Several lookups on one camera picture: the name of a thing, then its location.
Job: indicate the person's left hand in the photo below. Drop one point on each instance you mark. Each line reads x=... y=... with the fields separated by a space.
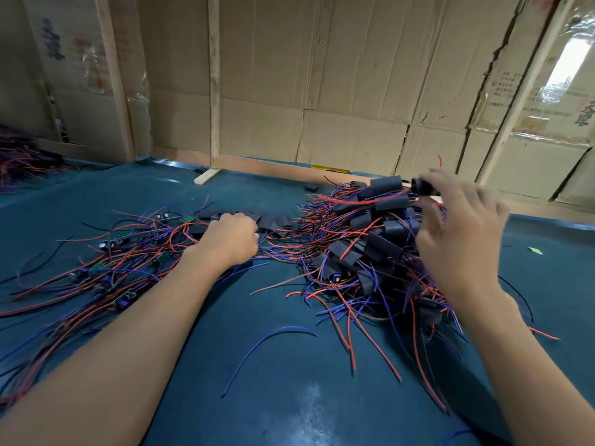
x=228 y=241

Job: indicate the pile of black sleeve pieces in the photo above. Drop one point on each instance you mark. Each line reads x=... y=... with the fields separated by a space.
x=271 y=221

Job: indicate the clear plastic sheet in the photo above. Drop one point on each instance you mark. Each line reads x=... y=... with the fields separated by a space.
x=567 y=65

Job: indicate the wooden ledge board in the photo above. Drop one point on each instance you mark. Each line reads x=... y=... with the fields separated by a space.
x=270 y=169

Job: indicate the black sleeve piece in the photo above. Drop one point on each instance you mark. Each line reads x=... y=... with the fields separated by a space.
x=423 y=186

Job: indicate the person's right forearm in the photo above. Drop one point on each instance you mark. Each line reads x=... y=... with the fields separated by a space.
x=539 y=376

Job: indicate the pile of unsleeved wired boards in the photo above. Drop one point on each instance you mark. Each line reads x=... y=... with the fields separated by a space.
x=93 y=274

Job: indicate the yellow strip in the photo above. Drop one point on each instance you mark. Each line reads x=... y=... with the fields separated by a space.
x=332 y=170

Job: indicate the person's left forearm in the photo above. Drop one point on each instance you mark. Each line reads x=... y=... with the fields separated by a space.
x=102 y=367

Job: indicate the person's right hand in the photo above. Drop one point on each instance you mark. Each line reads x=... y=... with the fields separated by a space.
x=465 y=241

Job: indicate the pile of sleeved wired boards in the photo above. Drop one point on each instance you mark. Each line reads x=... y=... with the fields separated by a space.
x=381 y=187

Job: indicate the wide wooden post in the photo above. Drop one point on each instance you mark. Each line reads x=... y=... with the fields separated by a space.
x=113 y=79

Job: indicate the pale slanted wooden post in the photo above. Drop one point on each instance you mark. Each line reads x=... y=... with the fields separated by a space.
x=525 y=88

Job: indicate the thin wooden post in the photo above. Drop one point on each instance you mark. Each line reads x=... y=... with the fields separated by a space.
x=215 y=79

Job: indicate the small green scrap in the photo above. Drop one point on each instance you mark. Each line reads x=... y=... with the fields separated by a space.
x=535 y=251

